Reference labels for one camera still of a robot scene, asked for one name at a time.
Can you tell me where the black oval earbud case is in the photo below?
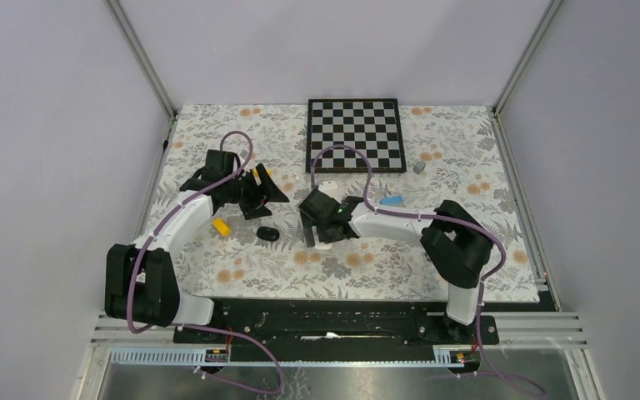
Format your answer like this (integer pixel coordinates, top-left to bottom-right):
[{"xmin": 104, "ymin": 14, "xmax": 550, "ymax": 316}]
[{"xmin": 256, "ymin": 226, "xmax": 280, "ymax": 243}]

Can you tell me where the slotted grey cable duct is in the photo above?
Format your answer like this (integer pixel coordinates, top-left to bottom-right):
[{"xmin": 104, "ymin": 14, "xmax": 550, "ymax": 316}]
[{"xmin": 108, "ymin": 346, "xmax": 478, "ymax": 369}]

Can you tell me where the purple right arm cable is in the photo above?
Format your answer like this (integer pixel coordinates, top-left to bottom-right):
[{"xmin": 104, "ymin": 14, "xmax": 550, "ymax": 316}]
[{"xmin": 309, "ymin": 144, "xmax": 548, "ymax": 400}]

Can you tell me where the black white checkerboard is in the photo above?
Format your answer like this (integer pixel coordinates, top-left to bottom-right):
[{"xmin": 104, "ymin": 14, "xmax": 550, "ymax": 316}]
[{"xmin": 306, "ymin": 98, "xmax": 407, "ymax": 173}]

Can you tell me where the yellow block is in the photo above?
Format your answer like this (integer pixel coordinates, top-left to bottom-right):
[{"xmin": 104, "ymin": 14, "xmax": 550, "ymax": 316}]
[{"xmin": 212, "ymin": 218, "xmax": 231, "ymax": 237}]

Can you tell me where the blue grey block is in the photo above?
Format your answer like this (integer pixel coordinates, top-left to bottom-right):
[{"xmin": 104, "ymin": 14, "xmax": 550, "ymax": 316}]
[{"xmin": 379, "ymin": 195, "xmax": 406, "ymax": 208}]

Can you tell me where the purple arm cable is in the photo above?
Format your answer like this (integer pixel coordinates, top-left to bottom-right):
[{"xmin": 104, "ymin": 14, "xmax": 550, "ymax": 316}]
[
  {"xmin": 309, "ymin": 144, "xmax": 548, "ymax": 400},
  {"xmin": 125, "ymin": 130, "xmax": 287, "ymax": 397}
]

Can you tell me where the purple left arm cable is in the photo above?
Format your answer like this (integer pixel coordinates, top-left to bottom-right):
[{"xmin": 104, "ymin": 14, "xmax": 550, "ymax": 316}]
[{"xmin": 125, "ymin": 130, "xmax": 287, "ymax": 397}]

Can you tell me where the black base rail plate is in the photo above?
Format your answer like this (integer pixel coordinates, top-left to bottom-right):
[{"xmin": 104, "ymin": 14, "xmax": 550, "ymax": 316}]
[{"xmin": 173, "ymin": 297, "xmax": 500, "ymax": 363}]

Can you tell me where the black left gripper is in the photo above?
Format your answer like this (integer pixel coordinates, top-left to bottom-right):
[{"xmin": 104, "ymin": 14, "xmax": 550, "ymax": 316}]
[{"xmin": 224, "ymin": 163, "xmax": 289, "ymax": 220}]

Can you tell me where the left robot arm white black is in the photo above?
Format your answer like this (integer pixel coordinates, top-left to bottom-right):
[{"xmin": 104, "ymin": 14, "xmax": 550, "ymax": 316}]
[{"xmin": 104, "ymin": 150, "xmax": 288, "ymax": 343}]

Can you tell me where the white earbud charging case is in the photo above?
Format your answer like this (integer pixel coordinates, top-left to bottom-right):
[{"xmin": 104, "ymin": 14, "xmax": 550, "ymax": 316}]
[{"xmin": 314, "ymin": 242, "xmax": 333, "ymax": 251}]

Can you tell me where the floral patterned table mat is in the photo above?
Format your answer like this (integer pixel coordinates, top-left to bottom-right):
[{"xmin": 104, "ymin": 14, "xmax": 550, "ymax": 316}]
[{"xmin": 136, "ymin": 105, "xmax": 538, "ymax": 311}]

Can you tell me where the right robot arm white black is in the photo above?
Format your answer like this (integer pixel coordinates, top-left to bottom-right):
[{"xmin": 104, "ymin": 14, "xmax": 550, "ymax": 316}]
[{"xmin": 298, "ymin": 187, "xmax": 497, "ymax": 343}]

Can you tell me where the small grey cube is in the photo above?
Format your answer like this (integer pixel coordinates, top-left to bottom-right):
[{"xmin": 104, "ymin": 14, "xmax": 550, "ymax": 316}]
[{"xmin": 412, "ymin": 160, "xmax": 427, "ymax": 175}]

